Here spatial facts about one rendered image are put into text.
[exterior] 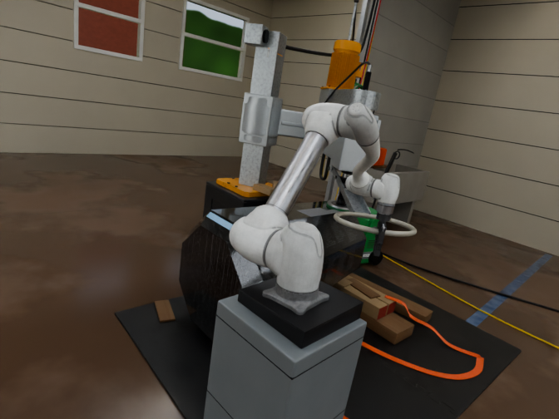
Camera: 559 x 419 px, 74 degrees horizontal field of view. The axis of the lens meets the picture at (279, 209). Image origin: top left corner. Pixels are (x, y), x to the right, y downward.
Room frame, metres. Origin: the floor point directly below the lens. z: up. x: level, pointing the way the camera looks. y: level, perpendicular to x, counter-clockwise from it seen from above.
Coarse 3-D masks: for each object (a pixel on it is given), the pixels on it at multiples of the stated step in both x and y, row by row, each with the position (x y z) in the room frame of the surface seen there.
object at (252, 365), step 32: (224, 320) 1.16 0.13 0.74; (256, 320) 1.11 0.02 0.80; (224, 352) 1.15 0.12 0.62; (256, 352) 1.04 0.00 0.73; (288, 352) 0.96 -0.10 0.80; (320, 352) 1.02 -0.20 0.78; (352, 352) 1.17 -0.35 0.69; (224, 384) 1.13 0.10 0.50; (256, 384) 1.02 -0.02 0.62; (288, 384) 0.93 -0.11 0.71; (320, 384) 1.05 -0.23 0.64; (224, 416) 1.11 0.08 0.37; (256, 416) 1.00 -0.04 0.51; (288, 416) 0.94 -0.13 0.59; (320, 416) 1.08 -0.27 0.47
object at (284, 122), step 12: (252, 108) 3.11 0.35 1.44; (264, 108) 3.10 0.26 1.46; (276, 108) 3.15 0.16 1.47; (252, 120) 3.11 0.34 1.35; (264, 120) 3.10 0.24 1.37; (276, 120) 3.17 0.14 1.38; (288, 120) 3.23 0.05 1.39; (300, 120) 3.26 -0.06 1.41; (252, 132) 3.10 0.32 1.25; (264, 132) 3.11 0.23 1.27; (276, 132) 3.19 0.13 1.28; (288, 132) 3.24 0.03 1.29; (300, 132) 3.26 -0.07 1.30
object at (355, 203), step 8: (328, 168) 2.96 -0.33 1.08; (336, 176) 2.81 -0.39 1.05; (344, 192) 2.57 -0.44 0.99; (344, 200) 2.53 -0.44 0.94; (352, 200) 2.55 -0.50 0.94; (360, 200) 2.54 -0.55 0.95; (352, 208) 2.37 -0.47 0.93; (360, 208) 2.47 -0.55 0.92; (368, 208) 2.40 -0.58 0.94; (352, 216) 2.35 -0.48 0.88
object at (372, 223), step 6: (372, 210) 3.84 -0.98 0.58; (360, 222) 3.79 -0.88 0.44; (366, 222) 3.73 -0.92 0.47; (372, 222) 3.71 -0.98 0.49; (366, 234) 3.69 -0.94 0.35; (372, 234) 3.73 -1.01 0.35; (366, 240) 3.70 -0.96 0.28; (372, 240) 3.73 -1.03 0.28; (366, 246) 3.71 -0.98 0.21; (372, 246) 3.75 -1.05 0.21; (366, 252) 3.71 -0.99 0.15; (372, 252) 3.74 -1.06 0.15; (366, 258) 3.72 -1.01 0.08; (372, 258) 3.70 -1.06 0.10; (378, 258) 3.75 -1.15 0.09
